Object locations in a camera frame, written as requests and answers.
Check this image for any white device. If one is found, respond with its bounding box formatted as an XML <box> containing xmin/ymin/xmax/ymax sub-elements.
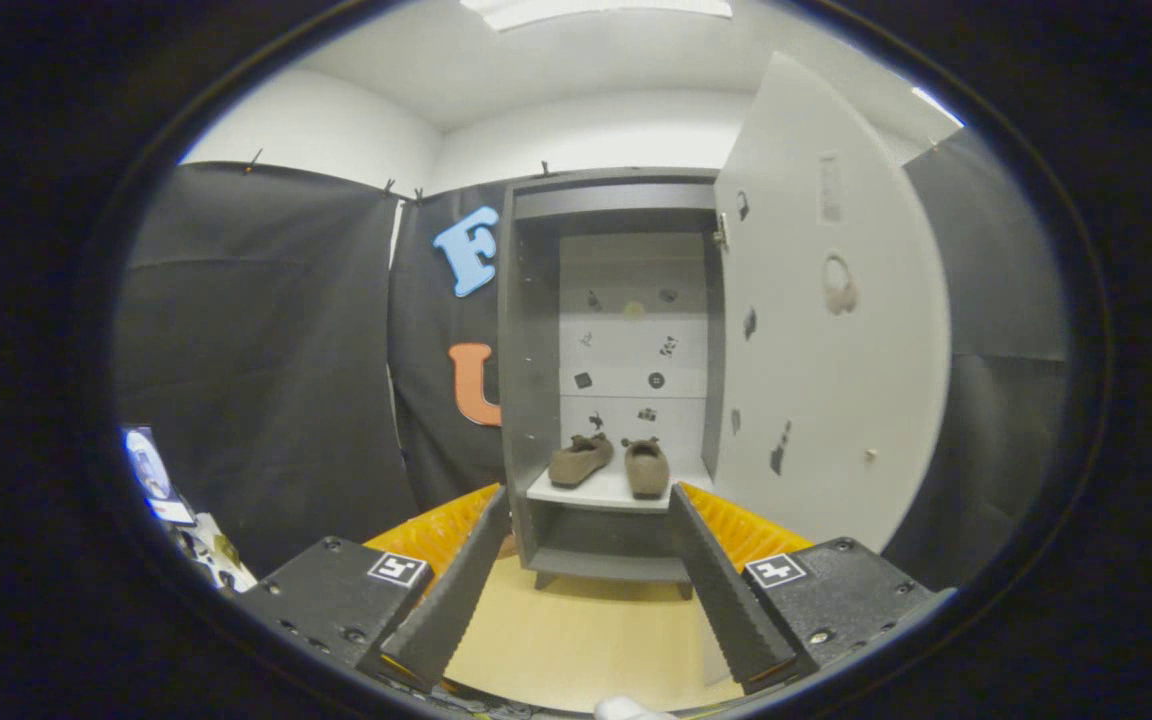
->
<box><xmin>176</xmin><ymin>512</ymin><xmax>257</xmax><ymax>593</ymax></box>

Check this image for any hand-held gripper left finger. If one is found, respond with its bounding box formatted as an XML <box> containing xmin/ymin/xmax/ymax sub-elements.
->
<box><xmin>236</xmin><ymin>483</ymin><xmax>514</xmax><ymax>693</ymax></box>

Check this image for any long ceiling light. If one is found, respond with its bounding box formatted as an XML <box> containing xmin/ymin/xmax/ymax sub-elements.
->
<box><xmin>461</xmin><ymin>0</ymin><xmax>734</xmax><ymax>31</ymax></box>

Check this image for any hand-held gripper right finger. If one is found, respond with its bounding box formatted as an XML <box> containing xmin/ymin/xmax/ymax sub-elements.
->
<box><xmin>668</xmin><ymin>482</ymin><xmax>959</xmax><ymax>696</ymax></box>

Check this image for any grey shoe cabinet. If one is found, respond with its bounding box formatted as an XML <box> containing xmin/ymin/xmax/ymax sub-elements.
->
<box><xmin>496</xmin><ymin>167</ymin><xmax>727</xmax><ymax>601</ymax></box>

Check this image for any brown fuzzy shoe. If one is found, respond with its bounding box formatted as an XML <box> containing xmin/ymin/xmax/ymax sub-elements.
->
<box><xmin>621</xmin><ymin>436</ymin><xmax>670</xmax><ymax>500</ymax></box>
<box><xmin>548</xmin><ymin>432</ymin><xmax>615</xmax><ymax>489</ymax></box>

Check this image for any white shoe cabinet door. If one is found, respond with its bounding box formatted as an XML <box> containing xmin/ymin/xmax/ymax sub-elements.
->
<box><xmin>711</xmin><ymin>52</ymin><xmax>952</xmax><ymax>553</ymax></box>

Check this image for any black backdrop cloth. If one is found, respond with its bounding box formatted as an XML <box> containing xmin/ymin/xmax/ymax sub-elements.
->
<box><xmin>116</xmin><ymin>130</ymin><xmax>1072</xmax><ymax>591</ymax></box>

